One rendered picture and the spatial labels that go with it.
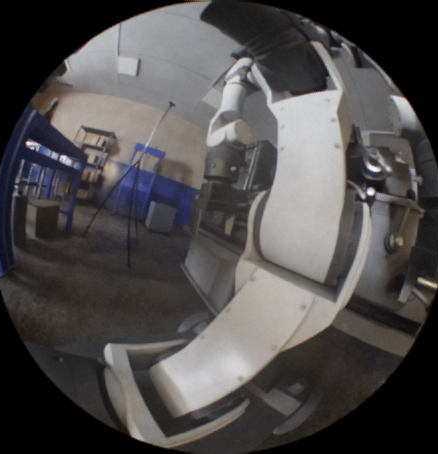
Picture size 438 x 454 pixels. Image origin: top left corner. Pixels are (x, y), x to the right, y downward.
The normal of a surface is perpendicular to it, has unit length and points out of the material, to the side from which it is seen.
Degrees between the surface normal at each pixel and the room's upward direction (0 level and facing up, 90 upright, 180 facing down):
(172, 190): 90
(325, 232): 99
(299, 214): 89
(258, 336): 60
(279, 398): 45
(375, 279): 90
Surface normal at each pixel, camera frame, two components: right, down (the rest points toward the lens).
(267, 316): -0.50, -0.66
